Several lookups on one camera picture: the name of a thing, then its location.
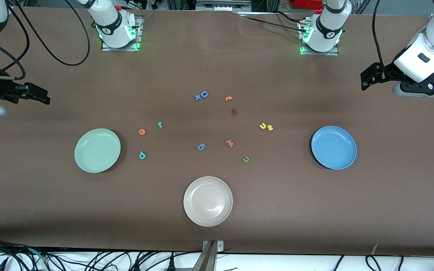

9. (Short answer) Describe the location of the mint green plate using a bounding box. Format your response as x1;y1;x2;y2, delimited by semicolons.
74;128;121;174

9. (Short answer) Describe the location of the red box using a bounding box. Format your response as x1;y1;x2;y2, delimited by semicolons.
292;0;324;10

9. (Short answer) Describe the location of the teal cable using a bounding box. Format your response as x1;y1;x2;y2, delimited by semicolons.
27;247;50;263

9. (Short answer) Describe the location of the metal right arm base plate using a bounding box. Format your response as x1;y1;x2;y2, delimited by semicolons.
101;15;143;52

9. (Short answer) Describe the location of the thin grey cable on table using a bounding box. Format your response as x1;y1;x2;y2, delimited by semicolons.
136;9;158;29

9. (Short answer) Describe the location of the blue plate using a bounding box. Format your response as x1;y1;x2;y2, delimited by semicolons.
311;126;357;170

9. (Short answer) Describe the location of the black cable on table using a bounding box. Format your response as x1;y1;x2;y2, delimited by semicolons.
236;11;306;33

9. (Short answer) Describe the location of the looped black cable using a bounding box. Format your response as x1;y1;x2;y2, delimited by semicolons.
365;255;383;271

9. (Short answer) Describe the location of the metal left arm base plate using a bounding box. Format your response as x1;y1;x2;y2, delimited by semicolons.
300;22;340;56

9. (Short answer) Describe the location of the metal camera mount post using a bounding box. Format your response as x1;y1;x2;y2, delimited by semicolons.
193;240;224;271

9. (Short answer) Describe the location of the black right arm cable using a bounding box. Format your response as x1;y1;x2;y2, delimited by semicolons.
0;0;90;81

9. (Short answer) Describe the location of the beige plate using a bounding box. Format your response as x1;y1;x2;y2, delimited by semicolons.
183;176;233;227

